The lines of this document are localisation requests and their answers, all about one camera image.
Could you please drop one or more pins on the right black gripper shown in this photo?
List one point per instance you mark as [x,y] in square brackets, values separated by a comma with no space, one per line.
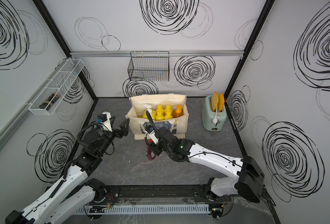
[155,148]

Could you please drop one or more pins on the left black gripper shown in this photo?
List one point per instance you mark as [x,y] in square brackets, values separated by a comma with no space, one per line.
[123,132]

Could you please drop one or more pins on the red liquid bottle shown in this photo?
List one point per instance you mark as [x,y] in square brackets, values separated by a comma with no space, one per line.
[150,154]

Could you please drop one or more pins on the cream canvas shopping bag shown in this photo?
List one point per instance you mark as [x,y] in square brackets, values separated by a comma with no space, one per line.
[139,104]

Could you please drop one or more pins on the orange bottle yellow cap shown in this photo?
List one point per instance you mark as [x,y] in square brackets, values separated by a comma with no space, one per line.
[160,109]
[167,109]
[159,116]
[168,115]

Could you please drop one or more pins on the yellow pump soap bottle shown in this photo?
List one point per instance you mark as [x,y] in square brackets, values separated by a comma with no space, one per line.
[149,109]

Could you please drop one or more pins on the amber dish soap bottle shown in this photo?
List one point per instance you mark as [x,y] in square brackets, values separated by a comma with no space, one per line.
[178,112]

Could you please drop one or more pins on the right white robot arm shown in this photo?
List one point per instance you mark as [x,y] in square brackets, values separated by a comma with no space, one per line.
[243,176]

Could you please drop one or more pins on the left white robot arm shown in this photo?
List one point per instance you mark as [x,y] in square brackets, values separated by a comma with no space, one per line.
[72,190]

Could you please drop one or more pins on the yellow toast slice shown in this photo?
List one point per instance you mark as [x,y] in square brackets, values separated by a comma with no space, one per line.
[214,101]

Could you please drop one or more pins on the orange toast slice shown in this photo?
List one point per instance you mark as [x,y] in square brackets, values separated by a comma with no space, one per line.
[221,102]

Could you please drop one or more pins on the dark bottle in shelf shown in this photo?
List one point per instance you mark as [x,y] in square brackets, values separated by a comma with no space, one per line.
[50,101]

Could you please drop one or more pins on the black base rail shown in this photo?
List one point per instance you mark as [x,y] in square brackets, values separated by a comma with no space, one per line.
[197,193]

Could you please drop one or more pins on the black wire wall basket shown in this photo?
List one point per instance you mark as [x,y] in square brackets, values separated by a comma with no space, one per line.
[150,65]

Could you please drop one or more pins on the grey slotted cable duct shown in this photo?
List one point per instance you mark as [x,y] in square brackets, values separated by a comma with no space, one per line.
[145,209]

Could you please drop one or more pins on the white wire wall shelf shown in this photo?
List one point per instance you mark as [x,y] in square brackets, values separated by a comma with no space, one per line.
[66,82]

